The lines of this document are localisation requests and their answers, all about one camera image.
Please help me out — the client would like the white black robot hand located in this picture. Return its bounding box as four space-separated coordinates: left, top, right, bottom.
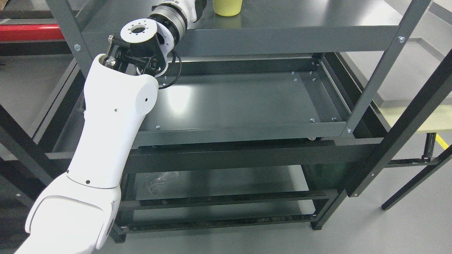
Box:
184 0 208 23

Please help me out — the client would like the yellow plastic cup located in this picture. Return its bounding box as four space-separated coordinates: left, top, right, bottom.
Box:
213 0 243 17

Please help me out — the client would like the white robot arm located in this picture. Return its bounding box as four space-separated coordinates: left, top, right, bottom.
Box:
16 0 207 254

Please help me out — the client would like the grey metal shelf unit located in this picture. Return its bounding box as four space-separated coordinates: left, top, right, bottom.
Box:
25 0 431 253

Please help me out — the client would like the black metal shelf rack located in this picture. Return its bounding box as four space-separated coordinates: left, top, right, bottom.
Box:
0 21 452 240

